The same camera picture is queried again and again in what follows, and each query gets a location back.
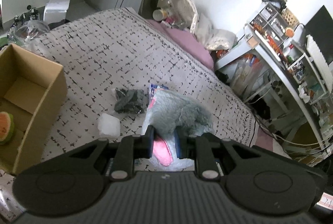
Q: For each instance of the white appliance box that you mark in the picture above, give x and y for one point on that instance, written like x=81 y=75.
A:
x=55 y=11

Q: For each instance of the patterned grey bed cover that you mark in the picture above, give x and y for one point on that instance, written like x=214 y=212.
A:
x=119 y=49

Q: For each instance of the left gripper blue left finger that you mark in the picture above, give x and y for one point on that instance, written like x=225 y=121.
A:
x=127 y=151

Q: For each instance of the grey fluffy plush slipper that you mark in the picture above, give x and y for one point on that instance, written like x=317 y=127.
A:
x=167 y=111

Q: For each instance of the brown cardboard box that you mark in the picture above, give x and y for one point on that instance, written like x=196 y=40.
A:
x=32 y=91

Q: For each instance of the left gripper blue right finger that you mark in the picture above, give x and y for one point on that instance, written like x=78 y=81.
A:
x=201 y=150

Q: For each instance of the paper cup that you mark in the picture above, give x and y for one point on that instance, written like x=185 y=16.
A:
x=160 y=15

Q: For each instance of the pink pillow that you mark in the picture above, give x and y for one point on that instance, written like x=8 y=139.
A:
x=187 y=42

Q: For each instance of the dark grey bagged cloth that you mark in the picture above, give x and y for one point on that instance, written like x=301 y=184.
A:
x=131 y=101

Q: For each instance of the clear plastic bag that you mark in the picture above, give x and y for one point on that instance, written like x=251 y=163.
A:
x=22 y=33

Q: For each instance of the white crumpled bags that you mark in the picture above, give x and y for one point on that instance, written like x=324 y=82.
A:
x=202 y=28

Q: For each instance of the blue tissue pack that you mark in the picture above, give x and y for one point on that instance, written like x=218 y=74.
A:
x=152 y=88

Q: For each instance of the burger plush toy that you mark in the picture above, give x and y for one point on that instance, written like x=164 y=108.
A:
x=7 y=127

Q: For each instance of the clear plastic bottle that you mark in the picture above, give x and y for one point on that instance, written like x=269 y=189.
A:
x=172 y=14

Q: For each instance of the drawer organiser on desk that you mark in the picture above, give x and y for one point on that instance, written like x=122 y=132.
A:
x=271 y=25

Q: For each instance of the black monitor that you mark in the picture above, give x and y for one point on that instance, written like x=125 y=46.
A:
x=320 y=27

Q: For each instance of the white desk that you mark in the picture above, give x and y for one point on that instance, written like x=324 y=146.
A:
x=253 y=41

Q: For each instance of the white keyboard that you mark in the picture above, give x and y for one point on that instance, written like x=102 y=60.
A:
x=320 y=62

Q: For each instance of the white soft block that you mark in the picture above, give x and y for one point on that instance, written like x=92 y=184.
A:
x=108 y=126

